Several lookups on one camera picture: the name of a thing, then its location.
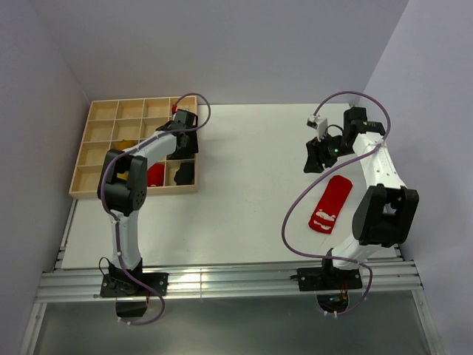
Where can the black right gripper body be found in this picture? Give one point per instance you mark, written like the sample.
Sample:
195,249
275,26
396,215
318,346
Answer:
338,148

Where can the wooden compartment tray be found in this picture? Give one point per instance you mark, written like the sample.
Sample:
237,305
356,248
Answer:
111,121

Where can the red white fluffy sock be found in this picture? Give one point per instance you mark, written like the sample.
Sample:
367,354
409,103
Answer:
324,216

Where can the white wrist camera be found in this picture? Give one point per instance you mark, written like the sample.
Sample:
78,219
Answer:
180,112
319,124

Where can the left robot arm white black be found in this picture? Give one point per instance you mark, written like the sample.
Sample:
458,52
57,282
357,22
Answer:
122,190

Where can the aluminium rail frame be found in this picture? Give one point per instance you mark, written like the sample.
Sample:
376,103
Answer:
231,288

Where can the brown argyle sock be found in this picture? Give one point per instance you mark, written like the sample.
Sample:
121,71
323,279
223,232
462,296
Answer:
181,154

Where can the black box under rail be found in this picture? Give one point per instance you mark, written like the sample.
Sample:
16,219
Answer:
130,309

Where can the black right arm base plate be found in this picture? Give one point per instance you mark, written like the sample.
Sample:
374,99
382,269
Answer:
319,279

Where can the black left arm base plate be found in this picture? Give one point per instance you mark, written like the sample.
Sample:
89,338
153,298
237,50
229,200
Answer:
155,284

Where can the mustard yellow striped sock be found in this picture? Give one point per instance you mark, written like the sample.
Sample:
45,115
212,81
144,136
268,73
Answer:
125,144

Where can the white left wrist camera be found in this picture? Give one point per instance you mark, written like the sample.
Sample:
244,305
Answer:
180,112

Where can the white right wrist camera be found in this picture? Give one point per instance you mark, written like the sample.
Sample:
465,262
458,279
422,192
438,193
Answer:
319,124

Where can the rolled black sock in tray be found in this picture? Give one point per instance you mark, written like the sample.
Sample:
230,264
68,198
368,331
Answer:
185,174

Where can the rolled mustard sock in tray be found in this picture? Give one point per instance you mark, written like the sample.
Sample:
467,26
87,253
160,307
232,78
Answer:
122,176

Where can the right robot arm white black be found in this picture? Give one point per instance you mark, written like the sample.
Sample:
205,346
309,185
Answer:
386,211

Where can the rolled red sock in tray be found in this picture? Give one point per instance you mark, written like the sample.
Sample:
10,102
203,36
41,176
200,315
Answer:
156,175

